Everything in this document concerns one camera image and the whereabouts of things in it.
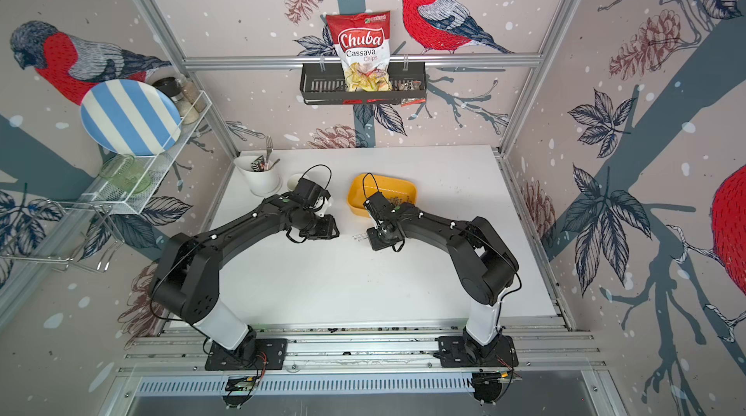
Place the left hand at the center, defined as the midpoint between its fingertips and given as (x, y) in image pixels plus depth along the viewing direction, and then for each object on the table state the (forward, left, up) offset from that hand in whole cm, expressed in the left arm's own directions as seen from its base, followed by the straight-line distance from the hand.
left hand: (339, 227), depth 88 cm
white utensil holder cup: (+20, +31, -3) cm, 37 cm away
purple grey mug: (+20, +19, -1) cm, 27 cm away
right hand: (-1, -12, -6) cm, 13 cm away
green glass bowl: (+1, +50, +25) cm, 56 cm away
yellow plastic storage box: (+23, -6, -9) cm, 25 cm away
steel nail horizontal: (+2, -6, -10) cm, 12 cm away
